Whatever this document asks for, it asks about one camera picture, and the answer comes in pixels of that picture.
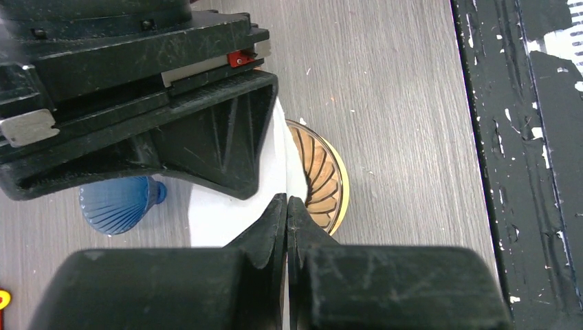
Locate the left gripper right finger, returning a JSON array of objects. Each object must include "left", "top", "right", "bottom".
[{"left": 287, "top": 197, "right": 512, "bottom": 329}]

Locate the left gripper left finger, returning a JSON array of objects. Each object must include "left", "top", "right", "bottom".
[{"left": 30, "top": 194, "right": 287, "bottom": 329}]

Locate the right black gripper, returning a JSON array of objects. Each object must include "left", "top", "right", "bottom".
[{"left": 1, "top": 1, "right": 278, "bottom": 201}]

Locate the white paper coffee filter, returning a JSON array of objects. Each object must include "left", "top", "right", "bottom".
[{"left": 188, "top": 100, "right": 307, "bottom": 248}]

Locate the clear smoky glass dripper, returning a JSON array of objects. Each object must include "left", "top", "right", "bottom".
[{"left": 286, "top": 120, "right": 350, "bottom": 235}]

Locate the colourful toy train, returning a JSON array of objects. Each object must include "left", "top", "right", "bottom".
[{"left": 0, "top": 289, "right": 12, "bottom": 311}]

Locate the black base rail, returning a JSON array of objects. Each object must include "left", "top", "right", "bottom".
[{"left": 452, "top": 1, "right": 582, "bottom": 329}]

